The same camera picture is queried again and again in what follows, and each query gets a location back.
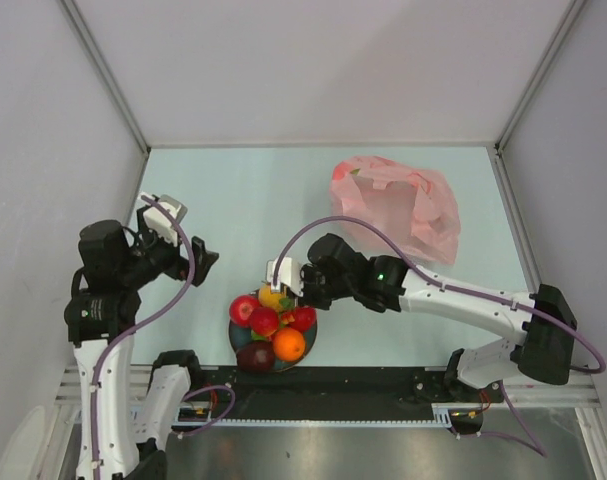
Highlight right aluminium frame post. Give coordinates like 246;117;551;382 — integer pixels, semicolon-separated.
494;0;590;156

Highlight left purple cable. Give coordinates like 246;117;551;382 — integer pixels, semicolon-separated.
90;194;237;480

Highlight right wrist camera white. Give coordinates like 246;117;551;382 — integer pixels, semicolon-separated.
266;257;303;297

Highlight red fake strawberry green leaves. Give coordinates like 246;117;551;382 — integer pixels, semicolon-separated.
279;297;303;331

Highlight orange fake tangerine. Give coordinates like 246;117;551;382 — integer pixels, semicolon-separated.
272;327;307;362

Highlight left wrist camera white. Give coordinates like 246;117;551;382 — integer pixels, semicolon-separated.
138;192;188;247

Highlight red fake pomegranate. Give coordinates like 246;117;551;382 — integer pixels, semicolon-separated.
290;306;317;333

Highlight dark blue ceramic plate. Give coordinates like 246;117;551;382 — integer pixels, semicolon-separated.
227;288;318;373

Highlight aluminium front rail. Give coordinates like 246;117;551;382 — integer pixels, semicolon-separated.
54;365;601;408

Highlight aluminium frame post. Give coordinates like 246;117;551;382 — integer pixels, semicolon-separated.
56;0;151;159
494;0;590;156

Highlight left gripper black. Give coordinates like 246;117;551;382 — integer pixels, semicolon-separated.
120;206;217;287

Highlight green fake star fruit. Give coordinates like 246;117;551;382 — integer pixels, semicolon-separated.
250;330;272;342

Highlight orange fake fruit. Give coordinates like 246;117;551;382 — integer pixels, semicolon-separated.
257;284;287;312

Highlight left aluminium frame post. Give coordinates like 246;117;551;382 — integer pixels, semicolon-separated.
56;0;151;159

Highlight dark red fake plum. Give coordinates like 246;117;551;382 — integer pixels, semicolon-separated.
236;341;276;374

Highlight pink plastic bag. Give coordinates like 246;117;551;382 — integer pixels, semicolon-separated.
329;156;461;265

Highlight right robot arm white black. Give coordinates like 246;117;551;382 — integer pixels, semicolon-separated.
299;234;577;401

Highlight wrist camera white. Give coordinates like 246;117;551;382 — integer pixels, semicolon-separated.
266;257;303;297
138;192;188;247

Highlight white slotted cable duct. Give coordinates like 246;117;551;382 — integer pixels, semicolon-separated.
127;403;457;427

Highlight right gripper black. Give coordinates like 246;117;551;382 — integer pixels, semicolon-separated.
286;264;355;311

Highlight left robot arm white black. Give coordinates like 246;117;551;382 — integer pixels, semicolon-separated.
64;220;219;479

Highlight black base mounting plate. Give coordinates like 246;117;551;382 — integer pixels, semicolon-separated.
203;366;503;420

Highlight red fake apple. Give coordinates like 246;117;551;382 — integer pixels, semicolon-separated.
229;295;260;328

